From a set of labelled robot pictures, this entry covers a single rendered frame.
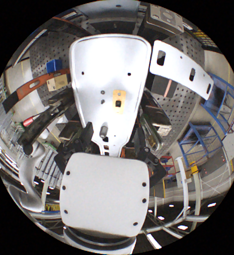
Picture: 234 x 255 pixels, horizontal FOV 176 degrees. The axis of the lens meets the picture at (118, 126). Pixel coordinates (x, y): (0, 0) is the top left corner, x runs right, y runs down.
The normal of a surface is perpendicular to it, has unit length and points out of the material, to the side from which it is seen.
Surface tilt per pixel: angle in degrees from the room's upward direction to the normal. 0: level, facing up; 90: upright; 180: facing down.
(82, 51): 0
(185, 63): 0
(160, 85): 0
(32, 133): 82
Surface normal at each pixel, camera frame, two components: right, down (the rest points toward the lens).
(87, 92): -0.08, 0.69
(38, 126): 0.97, 0.22
